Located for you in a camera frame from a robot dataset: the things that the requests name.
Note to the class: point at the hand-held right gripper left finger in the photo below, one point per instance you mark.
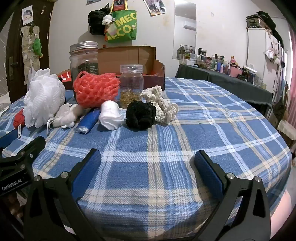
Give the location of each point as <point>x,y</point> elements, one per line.
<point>85,171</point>

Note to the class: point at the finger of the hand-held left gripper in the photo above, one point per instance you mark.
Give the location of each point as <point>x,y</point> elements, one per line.
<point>30,147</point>
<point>7,140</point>

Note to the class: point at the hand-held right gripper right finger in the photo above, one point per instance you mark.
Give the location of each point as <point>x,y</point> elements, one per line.
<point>208,171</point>

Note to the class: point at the white fluffy scrunchie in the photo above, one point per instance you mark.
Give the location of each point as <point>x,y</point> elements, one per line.
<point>67,115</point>

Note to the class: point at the white mesh bath pouf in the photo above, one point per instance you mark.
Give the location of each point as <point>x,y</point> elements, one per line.
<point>44,99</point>

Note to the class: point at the blue cloth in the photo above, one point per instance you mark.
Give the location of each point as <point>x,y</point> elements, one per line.
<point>89,120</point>

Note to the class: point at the white cloth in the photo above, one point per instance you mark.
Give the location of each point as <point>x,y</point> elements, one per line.
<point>111,114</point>

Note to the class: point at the cream crochet scrunchie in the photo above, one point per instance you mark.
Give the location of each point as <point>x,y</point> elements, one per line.
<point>166,111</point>

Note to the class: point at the black scrunchie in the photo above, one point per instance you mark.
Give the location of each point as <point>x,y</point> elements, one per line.
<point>140,114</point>

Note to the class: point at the red foam fruit net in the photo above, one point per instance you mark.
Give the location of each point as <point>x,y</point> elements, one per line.
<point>94,90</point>

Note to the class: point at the cardboard box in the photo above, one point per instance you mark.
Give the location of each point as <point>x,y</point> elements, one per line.
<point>129,55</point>

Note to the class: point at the blue plaid blanket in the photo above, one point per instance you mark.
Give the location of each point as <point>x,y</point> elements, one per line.
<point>161,150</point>

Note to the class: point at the dark cloth covered table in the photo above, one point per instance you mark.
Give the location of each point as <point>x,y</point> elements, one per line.
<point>231,81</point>

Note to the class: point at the dark brown door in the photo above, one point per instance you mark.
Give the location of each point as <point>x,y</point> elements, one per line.
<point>15,46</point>

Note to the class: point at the green plush toy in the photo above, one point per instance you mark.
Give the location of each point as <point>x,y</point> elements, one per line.
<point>37,46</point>

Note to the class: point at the beige hanging organiser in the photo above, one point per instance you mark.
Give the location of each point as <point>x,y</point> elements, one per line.
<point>27,41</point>

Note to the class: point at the small clear plastic jar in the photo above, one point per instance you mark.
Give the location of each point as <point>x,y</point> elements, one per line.
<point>131,81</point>

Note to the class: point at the large glass jar metal lid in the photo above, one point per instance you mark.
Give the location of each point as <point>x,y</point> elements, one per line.
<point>83,58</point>

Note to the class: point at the row of cosmetic bottles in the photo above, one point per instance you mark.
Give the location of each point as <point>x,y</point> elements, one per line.
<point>217,63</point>

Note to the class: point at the door poster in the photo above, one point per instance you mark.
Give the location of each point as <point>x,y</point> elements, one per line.
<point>27,15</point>

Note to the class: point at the pink curtain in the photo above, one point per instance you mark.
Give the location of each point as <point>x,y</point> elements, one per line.
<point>292,69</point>

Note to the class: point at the white refrigerator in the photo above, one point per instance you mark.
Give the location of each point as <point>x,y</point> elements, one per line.
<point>256,46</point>

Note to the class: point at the black hanging bag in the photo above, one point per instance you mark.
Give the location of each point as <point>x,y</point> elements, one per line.
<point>97,20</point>

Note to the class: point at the green tote bag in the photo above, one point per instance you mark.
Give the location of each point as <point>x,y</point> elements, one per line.
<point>122,25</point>

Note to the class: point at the black bag on refrigerator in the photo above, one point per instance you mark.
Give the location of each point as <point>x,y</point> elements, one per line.
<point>268,20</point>

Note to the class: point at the wall mirror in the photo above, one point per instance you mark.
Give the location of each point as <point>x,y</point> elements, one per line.
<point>185,39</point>

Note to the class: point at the wall photo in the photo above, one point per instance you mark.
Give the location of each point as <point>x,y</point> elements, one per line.
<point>153,7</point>

